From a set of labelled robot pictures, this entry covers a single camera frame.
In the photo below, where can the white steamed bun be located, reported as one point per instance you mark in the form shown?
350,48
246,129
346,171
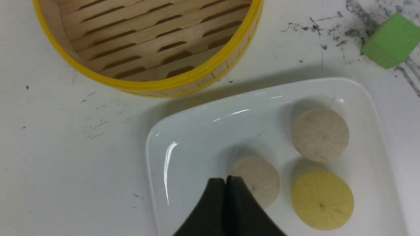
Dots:
260,177
320,135

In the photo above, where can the white square plate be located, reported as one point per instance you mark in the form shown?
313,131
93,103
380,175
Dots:
184,150

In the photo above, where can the yellow rimmed bamboo steamer basket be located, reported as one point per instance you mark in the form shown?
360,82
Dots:
154,48

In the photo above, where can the green cube block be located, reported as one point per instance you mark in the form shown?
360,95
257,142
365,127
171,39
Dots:
393,42

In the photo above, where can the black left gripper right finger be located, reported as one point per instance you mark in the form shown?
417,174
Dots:
243,215

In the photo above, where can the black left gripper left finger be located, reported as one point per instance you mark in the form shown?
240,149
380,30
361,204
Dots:
206,217

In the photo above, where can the yellow steamed bun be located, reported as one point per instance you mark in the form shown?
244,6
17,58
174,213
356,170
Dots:
322,200

